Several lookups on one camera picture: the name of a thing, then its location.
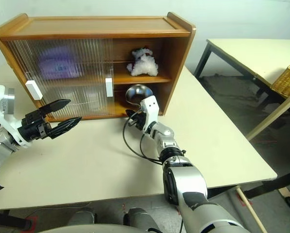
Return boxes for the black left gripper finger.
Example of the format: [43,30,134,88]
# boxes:
[39,99,71,115]
[50,117,83,139]

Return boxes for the grey right robot knee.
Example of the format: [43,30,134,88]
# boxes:
[123,207,160,231]

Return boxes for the wooden two-shelf cabinet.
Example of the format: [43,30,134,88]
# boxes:
[0,11,196,121]

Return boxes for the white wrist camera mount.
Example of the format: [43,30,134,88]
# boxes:
[140,95,159,134]
[0,84,31,150]

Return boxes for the white plush toy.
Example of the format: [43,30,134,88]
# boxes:
[126,47,159,77]

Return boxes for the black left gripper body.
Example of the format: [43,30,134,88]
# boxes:
[17,110,54,143]

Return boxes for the purple tissue pack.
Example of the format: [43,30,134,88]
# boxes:
[36,47,84,80]

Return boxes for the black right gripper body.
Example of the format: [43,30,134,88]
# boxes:
[125,108,146,133]

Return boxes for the black table leg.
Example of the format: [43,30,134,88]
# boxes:
[207,174,290,200]
[0,210,32,229]

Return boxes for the ribbed clear sliding door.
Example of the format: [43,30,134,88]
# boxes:
[25,38,115,118]
[5,39,104,119]

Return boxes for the red floor tape mark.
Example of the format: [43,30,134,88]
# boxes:
[236,193,253,207]

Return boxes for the beige table with black frame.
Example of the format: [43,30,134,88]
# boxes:
[194,38,290,142]

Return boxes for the steel bowl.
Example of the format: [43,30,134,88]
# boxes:
[125,83,155,109]

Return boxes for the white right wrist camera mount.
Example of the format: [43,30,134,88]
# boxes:
[140,95,159,134]

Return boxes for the yellow wicker basket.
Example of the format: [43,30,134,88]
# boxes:
[272,58,290,103]

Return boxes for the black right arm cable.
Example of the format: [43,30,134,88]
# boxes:
[122,110,165,166]

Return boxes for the grey left robot knee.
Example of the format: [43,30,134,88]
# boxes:
[67,210,97,227]

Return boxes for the light wooden stick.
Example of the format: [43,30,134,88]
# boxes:
[235,185,267,233]

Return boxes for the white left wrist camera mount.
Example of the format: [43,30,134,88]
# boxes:
[0,84,31,150]

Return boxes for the silver robot torso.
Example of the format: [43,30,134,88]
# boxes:
[36,224,160,233]

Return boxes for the white door handle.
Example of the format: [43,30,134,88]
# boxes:
[25,79,43,100]
[105,77,114,98]

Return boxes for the grey robot knee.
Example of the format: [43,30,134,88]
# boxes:
[67,210,97,227]
[123,207,160,231]

